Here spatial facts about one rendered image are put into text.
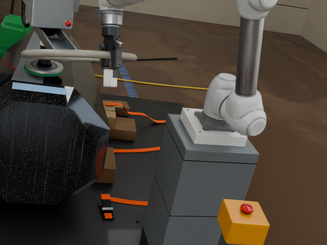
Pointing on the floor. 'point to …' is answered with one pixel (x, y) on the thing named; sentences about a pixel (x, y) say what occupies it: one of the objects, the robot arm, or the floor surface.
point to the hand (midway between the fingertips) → (110, 78)
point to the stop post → (242, 223)
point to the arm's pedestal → (194, 186)
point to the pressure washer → (11, 31)
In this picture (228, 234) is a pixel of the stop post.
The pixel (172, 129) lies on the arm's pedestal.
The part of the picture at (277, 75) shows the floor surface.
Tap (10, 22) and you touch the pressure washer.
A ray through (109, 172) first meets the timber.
